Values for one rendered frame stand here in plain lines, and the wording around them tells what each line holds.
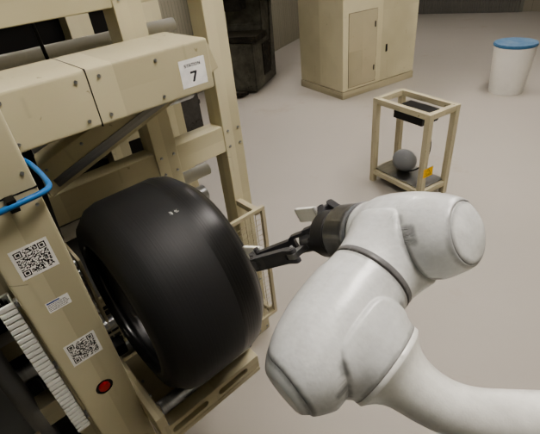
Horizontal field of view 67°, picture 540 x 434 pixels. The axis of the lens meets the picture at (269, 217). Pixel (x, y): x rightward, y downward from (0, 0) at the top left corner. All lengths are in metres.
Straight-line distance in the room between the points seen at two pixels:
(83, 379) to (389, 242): 0.94
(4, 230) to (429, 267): 0.77
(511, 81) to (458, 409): 5.96
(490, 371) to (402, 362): 2.18
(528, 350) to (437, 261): 2.32
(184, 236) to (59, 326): 0.35
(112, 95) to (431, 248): 0.96
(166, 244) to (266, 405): 1.51
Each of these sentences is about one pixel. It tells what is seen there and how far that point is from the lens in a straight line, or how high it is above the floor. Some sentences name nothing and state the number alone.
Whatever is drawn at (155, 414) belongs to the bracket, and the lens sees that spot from 1.31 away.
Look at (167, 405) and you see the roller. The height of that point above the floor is 0.92.
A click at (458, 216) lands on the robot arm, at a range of 0.47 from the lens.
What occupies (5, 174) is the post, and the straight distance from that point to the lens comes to 0.90.
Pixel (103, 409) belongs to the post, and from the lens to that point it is 1.33.
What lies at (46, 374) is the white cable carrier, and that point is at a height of 1.20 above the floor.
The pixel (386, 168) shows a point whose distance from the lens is 3.99.
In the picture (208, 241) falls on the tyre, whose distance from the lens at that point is 1.02.
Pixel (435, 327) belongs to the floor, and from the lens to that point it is 2.72.
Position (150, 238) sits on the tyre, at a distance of 1.00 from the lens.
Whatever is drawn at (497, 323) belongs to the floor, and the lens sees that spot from 2.85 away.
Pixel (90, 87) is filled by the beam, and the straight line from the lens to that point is 1.19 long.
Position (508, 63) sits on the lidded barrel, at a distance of 6.24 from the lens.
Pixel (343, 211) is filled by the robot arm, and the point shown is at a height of 1.69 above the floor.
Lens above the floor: 2.01
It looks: 34 degrees down
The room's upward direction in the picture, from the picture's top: 7 degrees counter-clockwise
